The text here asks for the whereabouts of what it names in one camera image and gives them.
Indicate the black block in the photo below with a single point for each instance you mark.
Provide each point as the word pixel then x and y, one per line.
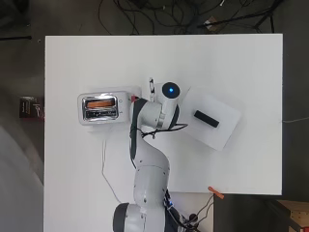
pixel 206 118

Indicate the steel toaster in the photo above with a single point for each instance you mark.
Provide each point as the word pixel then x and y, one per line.
pixel 99 108

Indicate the dark red box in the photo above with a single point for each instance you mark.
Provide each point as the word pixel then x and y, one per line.
pixel 30 107

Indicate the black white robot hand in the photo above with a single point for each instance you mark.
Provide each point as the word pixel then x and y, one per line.
pixel 151 88

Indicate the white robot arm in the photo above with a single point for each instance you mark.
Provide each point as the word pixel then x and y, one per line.
pixel 151 167

